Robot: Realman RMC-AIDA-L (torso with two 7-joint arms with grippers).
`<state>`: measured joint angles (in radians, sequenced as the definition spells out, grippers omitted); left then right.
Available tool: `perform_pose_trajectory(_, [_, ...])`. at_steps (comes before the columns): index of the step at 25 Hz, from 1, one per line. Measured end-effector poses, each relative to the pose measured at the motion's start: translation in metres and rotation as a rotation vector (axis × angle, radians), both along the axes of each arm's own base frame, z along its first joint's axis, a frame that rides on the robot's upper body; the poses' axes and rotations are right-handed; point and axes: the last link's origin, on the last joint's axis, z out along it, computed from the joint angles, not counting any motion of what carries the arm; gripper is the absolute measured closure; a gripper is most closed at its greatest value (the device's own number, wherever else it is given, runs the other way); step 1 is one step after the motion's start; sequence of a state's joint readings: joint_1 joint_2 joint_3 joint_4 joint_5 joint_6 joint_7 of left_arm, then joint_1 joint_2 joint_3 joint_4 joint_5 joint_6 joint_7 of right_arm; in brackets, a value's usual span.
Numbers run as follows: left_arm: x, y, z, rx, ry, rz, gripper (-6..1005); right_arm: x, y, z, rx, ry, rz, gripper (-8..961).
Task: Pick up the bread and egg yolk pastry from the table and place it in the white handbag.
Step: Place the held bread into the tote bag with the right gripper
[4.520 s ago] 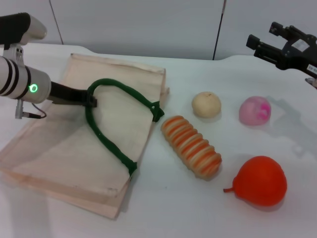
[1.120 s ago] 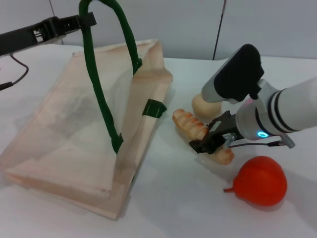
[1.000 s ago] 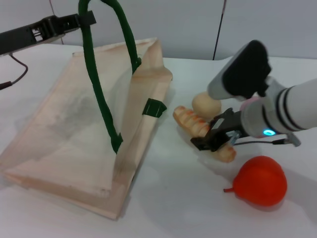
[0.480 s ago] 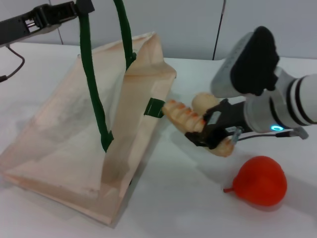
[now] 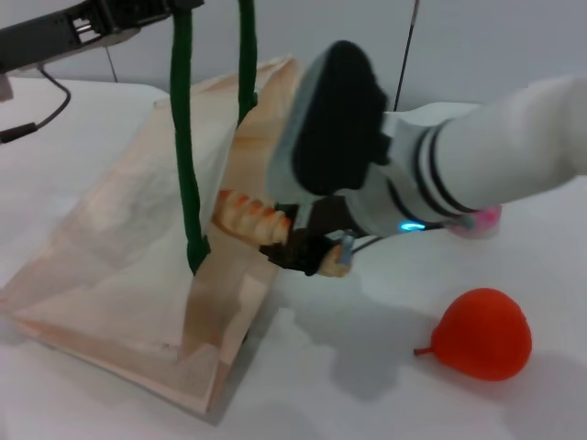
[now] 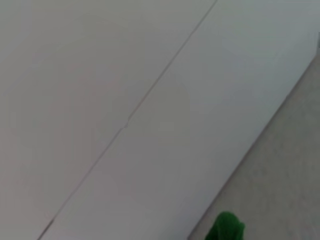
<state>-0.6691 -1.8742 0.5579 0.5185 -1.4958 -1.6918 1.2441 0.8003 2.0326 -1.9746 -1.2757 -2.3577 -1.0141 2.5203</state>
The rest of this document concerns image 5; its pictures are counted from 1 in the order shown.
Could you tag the orange pear-shaped toy fruit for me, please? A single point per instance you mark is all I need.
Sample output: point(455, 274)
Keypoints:
point(481, 334)

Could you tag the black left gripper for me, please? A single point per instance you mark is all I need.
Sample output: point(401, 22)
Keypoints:
point(46, 39)

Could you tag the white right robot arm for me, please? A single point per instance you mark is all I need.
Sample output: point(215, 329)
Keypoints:
point(504, 146)

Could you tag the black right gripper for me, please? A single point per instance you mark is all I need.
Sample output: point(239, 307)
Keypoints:
point(325, 220)

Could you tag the grey black wrist camera box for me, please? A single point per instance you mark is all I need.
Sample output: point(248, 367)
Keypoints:
point(330, 119)

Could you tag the orange striped long bread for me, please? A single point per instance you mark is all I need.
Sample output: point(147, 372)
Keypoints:
point(247, 213)

